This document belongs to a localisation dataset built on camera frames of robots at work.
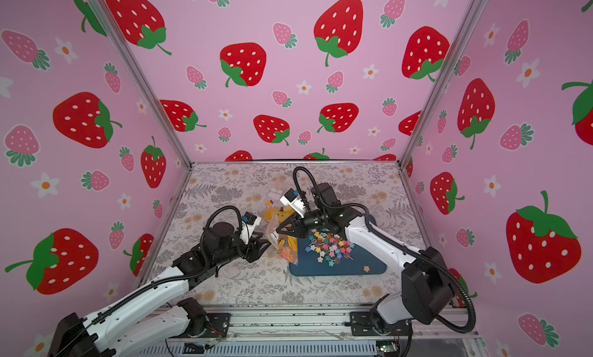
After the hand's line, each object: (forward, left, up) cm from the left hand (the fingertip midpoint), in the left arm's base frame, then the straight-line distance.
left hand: (268, 238), depth 77 cm
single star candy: (-4, -36, -15) cm, 39 cm away
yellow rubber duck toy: (+18, -1, -13) cm, 22 cm away
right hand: (-2, -4, +6) cm, 7 cm away
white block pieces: (+29, +2, -12) cm, 31 cm away
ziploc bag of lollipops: (-4, -7, +3) cm, 8 cm away
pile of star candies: (+3, -23, -14) cm, 27 cm away
